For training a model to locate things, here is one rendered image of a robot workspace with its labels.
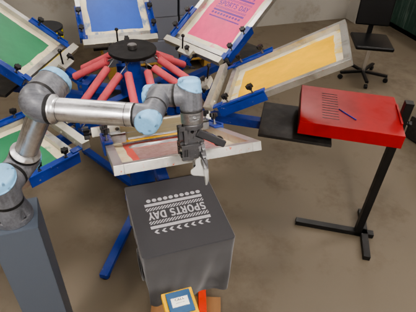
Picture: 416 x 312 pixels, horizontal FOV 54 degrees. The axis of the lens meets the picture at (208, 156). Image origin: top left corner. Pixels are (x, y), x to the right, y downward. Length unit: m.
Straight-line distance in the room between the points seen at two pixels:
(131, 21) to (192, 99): 2.29
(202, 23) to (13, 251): 2.29
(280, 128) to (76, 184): 1.88
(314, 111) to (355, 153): 1.71
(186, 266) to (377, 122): 1.44
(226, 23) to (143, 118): 2.22
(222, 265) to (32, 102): 1.23
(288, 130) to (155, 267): 1.26
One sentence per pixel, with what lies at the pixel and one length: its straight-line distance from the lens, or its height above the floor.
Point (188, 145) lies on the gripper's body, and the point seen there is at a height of 1.63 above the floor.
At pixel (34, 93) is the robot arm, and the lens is 1.39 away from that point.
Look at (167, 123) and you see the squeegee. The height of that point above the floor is 1.26.
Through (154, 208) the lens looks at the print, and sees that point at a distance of 2.08.
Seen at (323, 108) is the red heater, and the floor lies 1.11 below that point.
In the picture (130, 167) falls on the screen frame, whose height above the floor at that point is 1.47.
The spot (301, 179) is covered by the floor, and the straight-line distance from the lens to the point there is 3.79.
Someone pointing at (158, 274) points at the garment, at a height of 0.81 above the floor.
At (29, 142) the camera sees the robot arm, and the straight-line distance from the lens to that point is 1.65.
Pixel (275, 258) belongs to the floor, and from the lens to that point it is 3.14.
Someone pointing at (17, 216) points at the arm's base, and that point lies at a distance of 1.76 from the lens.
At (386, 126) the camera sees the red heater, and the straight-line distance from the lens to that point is 2.66.
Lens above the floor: 2.45
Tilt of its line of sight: 39 degrees down
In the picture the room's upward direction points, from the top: 3 degrees clockwise
